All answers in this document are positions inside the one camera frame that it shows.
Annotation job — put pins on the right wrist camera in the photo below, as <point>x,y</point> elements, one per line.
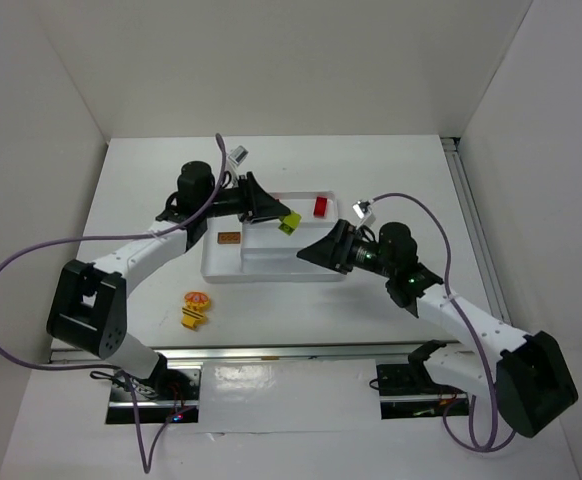
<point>363,211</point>

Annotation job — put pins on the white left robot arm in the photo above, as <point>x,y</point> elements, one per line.
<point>89,308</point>

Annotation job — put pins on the green lego piece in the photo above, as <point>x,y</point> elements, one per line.
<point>290,222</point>

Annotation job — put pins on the aluminium right side rail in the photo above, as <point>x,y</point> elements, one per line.
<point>468,206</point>

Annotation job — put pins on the aluminium front rail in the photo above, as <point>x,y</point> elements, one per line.
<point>279,352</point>

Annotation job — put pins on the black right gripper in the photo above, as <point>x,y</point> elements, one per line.
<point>344,246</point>

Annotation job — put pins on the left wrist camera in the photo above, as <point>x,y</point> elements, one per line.
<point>237,156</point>

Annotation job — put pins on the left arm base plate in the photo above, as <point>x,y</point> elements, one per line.
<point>182,402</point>

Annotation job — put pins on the brown lego plate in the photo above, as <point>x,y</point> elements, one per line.
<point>229,238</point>

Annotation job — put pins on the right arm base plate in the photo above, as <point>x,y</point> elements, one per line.
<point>401,396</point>

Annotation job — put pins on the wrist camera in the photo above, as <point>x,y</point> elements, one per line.
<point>237,156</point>
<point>363,211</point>

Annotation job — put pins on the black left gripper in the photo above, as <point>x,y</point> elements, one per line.
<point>250,197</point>

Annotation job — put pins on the white divided sorting tray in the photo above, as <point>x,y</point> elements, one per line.
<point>265,253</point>

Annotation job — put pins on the yellow orange lego stack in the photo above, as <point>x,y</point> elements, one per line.
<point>194,310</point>

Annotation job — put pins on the aluminium rail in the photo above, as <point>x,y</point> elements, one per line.
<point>279,352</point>
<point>468,206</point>

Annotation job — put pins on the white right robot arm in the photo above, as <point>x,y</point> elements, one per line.
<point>524,376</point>

